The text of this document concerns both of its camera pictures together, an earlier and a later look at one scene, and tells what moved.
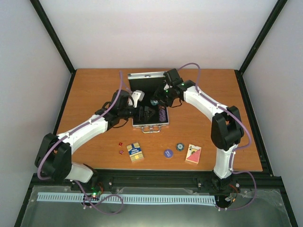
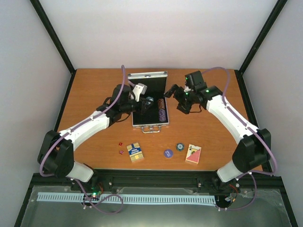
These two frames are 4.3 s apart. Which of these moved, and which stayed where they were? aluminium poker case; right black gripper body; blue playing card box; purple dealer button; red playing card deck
Moved: right black gripper body
Stayed: red playing card deck; blue playing card box; purple dealer button; aluminium poker case
